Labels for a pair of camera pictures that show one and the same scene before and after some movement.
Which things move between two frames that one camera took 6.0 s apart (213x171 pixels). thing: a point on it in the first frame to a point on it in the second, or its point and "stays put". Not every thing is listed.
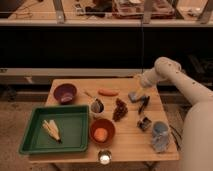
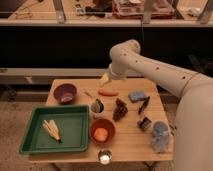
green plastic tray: [57, 129] stays put
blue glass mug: [160, 136] stays put
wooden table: [127, 119] stays put
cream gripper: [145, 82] to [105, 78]
